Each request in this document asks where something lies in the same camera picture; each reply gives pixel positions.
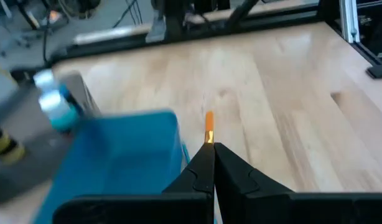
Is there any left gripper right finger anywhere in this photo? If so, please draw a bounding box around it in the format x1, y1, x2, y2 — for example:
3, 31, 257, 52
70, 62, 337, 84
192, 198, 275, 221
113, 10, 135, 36
213, 142, 382, 224

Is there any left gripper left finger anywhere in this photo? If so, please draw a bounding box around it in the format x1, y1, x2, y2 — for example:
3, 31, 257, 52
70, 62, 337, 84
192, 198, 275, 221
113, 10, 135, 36
52, 142, 216, 224

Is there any teal-handled paintbrush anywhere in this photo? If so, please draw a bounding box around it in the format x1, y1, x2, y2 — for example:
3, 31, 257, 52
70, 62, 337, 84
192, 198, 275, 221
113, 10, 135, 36
204, 110, 215, 145

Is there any blue plastic tray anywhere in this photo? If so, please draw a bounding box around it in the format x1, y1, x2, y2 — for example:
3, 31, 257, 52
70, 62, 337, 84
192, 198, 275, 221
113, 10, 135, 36
31, 108, 188, 224

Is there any teal paint bottle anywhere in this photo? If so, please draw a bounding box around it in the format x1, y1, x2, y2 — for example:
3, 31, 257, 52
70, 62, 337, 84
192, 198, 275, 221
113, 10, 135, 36
37, 90, 82, 132

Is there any blue paint bottle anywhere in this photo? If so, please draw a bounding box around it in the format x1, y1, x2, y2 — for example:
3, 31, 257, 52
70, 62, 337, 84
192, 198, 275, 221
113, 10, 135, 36
33, 69, 74, 105

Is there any yellow paint bottle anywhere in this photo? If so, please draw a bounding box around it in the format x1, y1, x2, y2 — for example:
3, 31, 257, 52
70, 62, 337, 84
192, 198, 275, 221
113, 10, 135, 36
0, 125, 27, 166

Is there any grey paint bottle bin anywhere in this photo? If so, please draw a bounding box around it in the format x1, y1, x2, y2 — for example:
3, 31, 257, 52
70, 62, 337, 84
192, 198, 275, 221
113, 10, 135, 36
0, 70, 102, 205

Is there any black metal table frame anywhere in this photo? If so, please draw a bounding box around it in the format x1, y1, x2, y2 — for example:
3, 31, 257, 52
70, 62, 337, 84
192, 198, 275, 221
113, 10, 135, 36
10, 0, 382, 80

